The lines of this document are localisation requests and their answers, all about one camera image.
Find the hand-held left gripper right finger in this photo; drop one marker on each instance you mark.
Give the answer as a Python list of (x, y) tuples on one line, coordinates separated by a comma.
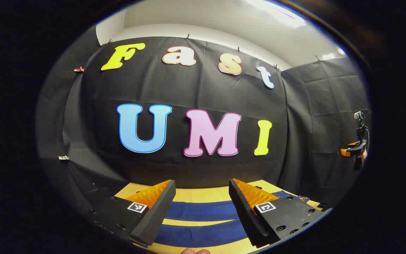
[(245, 215)]

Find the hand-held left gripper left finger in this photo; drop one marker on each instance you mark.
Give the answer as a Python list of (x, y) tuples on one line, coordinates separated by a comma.
[(160, 211)]

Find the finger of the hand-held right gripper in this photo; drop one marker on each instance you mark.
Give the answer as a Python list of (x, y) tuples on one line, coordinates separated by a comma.
[(345, 152)]

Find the blue denim jeans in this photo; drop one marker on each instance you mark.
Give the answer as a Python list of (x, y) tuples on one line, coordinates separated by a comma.
[(203, 211)]

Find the white cloth clip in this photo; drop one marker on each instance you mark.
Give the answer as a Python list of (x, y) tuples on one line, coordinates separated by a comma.
[(63, 157)]

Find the red cloth clip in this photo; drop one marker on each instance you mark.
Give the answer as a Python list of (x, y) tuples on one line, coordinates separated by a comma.
[(79, 69)]

